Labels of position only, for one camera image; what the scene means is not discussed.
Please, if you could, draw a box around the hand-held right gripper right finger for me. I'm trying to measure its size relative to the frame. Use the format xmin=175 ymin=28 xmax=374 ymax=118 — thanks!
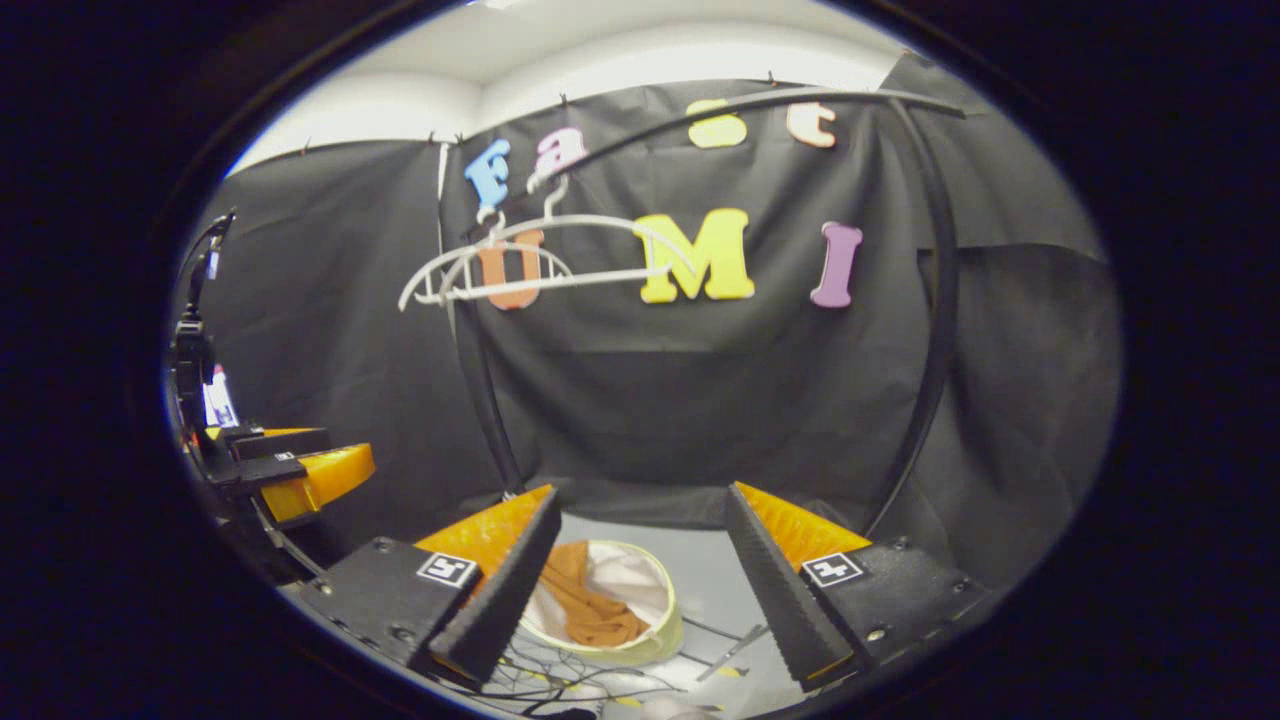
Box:
xmin=725 ymin=481 xmax=986 ymax=693

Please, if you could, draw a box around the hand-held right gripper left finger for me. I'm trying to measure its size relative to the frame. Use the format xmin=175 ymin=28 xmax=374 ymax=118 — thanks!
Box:
xmin=298 ymin=484 xmax=563 ymax=686

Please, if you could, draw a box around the brown shirt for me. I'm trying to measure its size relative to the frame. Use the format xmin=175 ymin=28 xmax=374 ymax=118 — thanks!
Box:
xmin=540 ymin=540 xmax=653 ymax=649

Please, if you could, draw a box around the round white laundry hamper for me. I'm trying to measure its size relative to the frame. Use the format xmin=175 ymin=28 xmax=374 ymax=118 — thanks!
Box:
xmin=518 ymin=540 xmax=685 ymax=667

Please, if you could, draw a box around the white plastic hanger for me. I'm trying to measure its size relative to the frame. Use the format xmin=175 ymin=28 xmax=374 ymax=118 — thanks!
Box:
xmin=440 ymin=172 xmax=701 ymax=304
xmin=398 ymin=205 xmax=579 ymax=312

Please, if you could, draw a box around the black clothes rack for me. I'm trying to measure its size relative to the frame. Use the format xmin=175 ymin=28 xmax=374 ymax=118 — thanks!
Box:
xmin=440 ymin=88 xmax=969 ymax=717

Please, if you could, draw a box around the blue white sign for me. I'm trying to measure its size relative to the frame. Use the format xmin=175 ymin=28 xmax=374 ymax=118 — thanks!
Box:
xmin=205 ymin=365 xmax=238 ymax=428

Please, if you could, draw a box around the black backdrop cloth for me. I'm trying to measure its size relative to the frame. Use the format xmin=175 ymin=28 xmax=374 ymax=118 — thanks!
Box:
xmin=165 ymin=50 xmax=1123 ymax=591

